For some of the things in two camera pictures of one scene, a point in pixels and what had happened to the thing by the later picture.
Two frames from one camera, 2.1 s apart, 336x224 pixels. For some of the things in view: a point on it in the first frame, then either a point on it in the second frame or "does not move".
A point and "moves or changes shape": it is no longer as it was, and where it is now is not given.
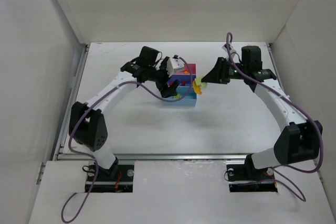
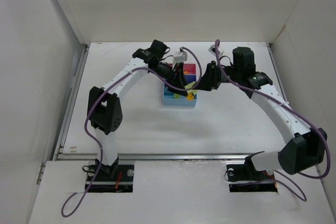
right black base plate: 243,178 does not move
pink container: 190,68 does not move
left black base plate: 123,181 does not move
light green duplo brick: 198,82 moves or changes shape
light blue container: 189,99 does not move
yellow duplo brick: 197,89 -> 190,96
